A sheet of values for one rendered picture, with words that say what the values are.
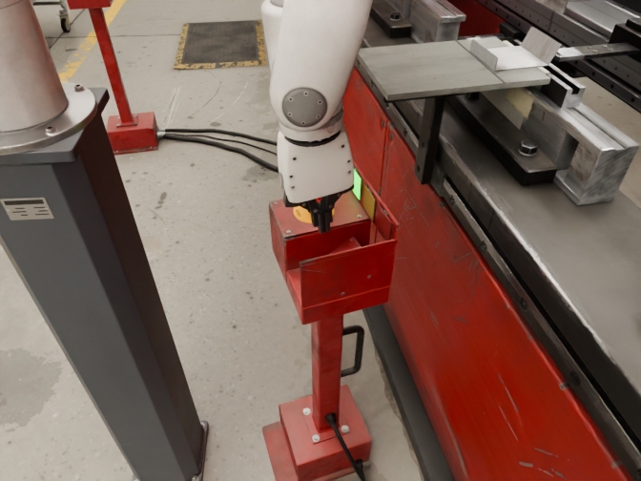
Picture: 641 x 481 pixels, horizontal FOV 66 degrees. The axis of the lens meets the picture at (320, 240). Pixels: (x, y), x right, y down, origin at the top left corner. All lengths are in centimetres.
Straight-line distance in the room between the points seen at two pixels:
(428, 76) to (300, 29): 36
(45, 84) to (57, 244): 22
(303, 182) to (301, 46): 23
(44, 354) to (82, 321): 92
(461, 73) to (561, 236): 29
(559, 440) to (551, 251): 25
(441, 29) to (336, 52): 74
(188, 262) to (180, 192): 47
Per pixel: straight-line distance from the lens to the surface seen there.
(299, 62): 50
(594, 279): 71
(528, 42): 97
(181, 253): 200
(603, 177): 81
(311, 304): 81
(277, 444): 147
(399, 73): 83
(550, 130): 86
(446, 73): 84
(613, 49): 103
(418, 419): 147
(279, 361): 161
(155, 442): 126
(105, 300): 87
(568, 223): 78
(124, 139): 266
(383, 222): 80
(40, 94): 73
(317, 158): 66
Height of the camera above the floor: 132
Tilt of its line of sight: 42 degrees down
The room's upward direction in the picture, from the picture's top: straight up
